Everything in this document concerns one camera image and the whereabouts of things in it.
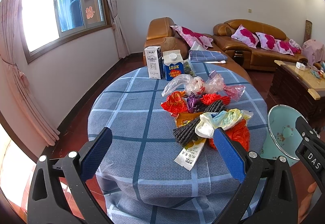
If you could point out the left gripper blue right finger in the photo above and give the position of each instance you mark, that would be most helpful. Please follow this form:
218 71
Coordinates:
232 153

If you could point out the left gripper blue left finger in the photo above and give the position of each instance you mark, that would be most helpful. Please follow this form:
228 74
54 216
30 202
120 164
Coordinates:
92 154

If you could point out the red orange foam net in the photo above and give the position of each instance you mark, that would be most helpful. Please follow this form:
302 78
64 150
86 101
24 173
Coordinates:
240 134

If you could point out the orange snack wrapper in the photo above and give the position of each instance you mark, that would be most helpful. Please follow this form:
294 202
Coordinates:
188 157

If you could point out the purple snack wrapper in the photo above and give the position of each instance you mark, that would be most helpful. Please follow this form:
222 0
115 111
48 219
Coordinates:
194 103

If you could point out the pink plastic bag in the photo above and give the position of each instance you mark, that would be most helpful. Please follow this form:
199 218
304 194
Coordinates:
215 84

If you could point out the red shiny wrapper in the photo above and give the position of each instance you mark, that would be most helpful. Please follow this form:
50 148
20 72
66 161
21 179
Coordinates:
175 103

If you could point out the clear white plastic bag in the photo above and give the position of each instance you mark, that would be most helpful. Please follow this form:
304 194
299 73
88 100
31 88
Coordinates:
195 85

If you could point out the light blue trash bucket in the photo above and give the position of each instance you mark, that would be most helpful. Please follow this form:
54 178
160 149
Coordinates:
282 137

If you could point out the blue plaid tablecloth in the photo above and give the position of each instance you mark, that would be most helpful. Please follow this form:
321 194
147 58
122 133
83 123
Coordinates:
139 178

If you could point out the dark wood coffee table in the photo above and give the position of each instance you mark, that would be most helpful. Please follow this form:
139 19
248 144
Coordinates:
301 90

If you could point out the white tissue box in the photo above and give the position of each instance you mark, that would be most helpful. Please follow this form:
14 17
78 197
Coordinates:
300 66

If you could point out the pink cloth covered object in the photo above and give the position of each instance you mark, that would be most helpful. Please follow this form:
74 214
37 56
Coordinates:
313 50

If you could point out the small dark green packet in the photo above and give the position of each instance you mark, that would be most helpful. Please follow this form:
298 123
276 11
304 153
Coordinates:
188 68

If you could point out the folded blue plaid cloth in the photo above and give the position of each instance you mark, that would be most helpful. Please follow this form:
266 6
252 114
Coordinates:
206 56

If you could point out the blue LOOK drink carton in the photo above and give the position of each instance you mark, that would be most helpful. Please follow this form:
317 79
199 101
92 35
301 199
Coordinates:
173 64

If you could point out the pink curtain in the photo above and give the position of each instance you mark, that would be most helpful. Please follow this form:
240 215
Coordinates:
120 38

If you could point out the white milk carton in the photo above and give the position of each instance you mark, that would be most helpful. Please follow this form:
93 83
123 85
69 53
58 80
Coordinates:
154 62

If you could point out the pink floral pillow on chaise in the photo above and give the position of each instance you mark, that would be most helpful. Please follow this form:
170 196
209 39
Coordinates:
190 36

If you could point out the brown leather chaise sofa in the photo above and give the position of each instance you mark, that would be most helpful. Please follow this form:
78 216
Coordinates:
161 34

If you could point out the window with white frame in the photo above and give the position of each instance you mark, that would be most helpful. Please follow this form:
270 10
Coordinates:
47 24

